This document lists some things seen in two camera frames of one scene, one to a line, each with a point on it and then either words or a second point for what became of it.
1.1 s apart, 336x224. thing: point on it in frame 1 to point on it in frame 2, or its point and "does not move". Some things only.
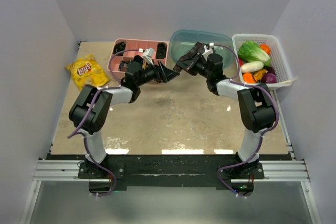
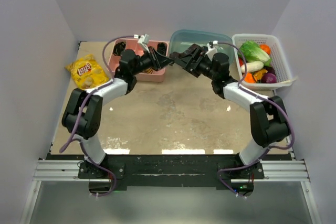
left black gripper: (168, 74) to (164, 61)
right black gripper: (189, 64) does not move
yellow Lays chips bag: (86, 72) does not move
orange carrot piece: (248, 77) does not move
